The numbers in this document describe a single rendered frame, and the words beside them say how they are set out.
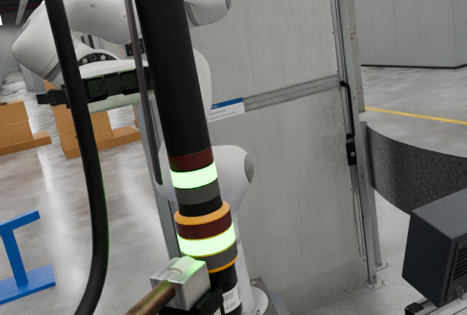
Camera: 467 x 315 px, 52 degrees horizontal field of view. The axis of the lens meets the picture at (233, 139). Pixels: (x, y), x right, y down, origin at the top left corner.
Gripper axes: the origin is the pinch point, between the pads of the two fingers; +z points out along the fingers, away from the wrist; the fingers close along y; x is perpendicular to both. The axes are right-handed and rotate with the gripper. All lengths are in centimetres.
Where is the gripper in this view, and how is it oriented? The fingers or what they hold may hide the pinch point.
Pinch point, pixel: (123, 87)
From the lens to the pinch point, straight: 52.9
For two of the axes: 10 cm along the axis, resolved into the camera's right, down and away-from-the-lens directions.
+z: 4.2, 1.6, -8.9
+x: -1.6, -9.6, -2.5
